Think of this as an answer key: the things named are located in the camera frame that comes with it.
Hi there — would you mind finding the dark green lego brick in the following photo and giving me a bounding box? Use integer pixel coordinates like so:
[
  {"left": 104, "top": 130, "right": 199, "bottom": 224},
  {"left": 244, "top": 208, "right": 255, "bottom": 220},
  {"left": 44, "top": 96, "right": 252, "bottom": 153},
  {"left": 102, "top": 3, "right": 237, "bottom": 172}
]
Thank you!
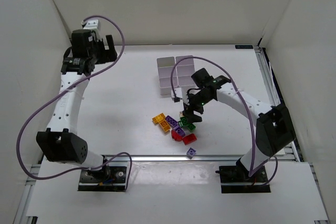
[{"left": 178, "top": 116, "right": 190, "bottom": 127}]

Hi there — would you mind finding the yellow lego brick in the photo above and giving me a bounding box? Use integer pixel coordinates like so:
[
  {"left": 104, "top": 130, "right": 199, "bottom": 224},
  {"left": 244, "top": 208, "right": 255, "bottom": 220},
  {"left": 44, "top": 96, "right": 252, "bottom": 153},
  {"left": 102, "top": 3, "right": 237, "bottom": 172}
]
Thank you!
[{"left": 152, "top": 113, "right": 166, "bottom": 124}]

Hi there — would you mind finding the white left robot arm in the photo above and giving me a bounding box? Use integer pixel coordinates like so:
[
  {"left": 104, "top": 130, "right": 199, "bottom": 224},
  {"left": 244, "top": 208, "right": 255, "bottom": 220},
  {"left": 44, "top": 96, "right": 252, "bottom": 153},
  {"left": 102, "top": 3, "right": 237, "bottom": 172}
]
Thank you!
[{"left": 36, "top": 26, "right": 117, "bottom": 168}]

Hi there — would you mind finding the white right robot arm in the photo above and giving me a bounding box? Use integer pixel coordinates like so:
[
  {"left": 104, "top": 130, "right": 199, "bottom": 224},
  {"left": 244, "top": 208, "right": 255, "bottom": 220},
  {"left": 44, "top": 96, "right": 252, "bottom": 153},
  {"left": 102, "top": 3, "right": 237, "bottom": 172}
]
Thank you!
[{"left": 183, "top": 68, "right": 296, "bottom": 177}]

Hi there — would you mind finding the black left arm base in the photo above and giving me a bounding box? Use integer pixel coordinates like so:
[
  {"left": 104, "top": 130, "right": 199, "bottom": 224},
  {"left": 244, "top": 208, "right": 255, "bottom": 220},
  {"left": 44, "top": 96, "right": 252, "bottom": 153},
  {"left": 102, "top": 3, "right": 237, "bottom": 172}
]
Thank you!
[{"left": 78, "top": 166, "right": 128, "bottom": 192}]

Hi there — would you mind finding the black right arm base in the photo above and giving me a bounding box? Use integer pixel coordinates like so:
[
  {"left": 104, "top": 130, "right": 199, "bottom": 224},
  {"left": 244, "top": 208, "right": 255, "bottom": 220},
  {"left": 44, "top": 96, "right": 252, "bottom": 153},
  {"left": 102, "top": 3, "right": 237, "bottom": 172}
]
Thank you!
[{"left": 215, "top": 165, "right": 271, "bottom": 194}]

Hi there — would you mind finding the purple lego brick on red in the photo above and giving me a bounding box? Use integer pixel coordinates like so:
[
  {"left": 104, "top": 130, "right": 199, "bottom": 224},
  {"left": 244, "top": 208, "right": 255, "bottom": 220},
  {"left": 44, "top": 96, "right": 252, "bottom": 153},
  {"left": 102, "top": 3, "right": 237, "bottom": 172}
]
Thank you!
[{"left": 173, "top": 126, "right": 185, "bottom": 137}]

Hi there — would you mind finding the red lego brick right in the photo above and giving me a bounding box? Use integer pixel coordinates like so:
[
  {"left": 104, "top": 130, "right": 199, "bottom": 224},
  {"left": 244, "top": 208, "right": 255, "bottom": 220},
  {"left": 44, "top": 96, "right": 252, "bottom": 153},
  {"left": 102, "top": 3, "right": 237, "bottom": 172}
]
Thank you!
[{"left": 182, "top": 133, "right": 197, "bottom": 145}]

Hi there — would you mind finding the red lego brick left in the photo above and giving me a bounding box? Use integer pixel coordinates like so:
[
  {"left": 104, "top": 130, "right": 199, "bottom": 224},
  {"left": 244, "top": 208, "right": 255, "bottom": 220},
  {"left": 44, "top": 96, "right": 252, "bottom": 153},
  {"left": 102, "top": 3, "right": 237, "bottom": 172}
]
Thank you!
[{"left": 171, "top": 130, "right": 183, "bottom": 142}]

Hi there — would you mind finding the yellow-orange lego brick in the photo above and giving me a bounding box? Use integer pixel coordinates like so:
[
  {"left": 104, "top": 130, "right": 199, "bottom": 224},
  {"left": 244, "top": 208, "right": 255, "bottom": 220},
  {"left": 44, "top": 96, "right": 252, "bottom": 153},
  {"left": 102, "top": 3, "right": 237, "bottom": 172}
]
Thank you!
[{"left": 159, "top": 120, "right": 171, "bottom": 133}]

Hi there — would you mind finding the lavender small lego brick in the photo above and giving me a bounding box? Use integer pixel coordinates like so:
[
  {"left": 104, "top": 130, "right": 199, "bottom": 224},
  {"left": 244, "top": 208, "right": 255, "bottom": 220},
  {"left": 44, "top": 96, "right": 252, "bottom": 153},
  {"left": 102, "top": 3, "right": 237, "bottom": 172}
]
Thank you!
[{"left": 186, "top": 147, "right": 196, "bottom": 159}]

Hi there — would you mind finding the white right compartment container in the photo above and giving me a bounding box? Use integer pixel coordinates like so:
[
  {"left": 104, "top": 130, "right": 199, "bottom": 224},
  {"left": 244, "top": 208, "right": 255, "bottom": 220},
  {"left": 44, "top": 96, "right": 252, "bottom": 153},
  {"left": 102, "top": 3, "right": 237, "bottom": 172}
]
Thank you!
[{"left": 175, "top": 58, "right": 196, "bottom": 89}]

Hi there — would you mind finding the white compartment container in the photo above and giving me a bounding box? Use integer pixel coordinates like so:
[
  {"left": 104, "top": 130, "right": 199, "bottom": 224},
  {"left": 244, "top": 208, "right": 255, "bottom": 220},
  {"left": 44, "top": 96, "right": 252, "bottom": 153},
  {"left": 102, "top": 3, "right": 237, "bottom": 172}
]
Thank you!
[
  {"left": 156, "top": 57, "right": 175, "bottom": 95},
  {"left": 175, "top": 58, "right": 196, "bottom": 89}
]

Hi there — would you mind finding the white left compartment container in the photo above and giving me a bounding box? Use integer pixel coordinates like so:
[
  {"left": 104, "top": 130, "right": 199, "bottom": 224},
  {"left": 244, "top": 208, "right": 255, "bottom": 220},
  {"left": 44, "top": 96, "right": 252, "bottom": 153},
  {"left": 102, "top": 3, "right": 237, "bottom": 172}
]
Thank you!
[{"left": 156, "top": 57, "right": 175, "bottom": 95}]

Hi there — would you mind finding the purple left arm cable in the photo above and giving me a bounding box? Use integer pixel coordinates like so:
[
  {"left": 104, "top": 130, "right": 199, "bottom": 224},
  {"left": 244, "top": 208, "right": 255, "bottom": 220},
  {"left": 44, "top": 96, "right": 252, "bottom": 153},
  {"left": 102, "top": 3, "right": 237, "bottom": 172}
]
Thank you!
[{"left": 16, "top": 15, "right": 132, "bottom": 192}]

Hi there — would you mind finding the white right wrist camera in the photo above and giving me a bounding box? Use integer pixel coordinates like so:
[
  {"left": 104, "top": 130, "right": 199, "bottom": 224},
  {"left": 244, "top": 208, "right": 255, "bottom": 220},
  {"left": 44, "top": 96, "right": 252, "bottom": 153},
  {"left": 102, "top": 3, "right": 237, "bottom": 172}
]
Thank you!
[{"left": 171, "top": 87, "right": 189, "bottom": 104}]

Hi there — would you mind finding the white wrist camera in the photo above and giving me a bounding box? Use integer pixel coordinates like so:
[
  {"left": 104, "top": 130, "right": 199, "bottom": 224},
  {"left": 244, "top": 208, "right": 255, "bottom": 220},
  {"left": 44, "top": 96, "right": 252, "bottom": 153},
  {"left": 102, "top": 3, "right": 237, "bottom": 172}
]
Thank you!
[
  {"left": 81, "top": 19, "right": 101, "bottom": 31},
  {"left": 171, "top": 87, "right": 189, "bottom": 104}
]

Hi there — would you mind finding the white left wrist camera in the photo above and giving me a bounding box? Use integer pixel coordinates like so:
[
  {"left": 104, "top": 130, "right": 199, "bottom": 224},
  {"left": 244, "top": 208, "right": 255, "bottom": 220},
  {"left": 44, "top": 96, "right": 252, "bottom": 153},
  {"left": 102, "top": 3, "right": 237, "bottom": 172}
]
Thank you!
[{"left": 81, "top": 19, "right": 101, "bottom": 31}]

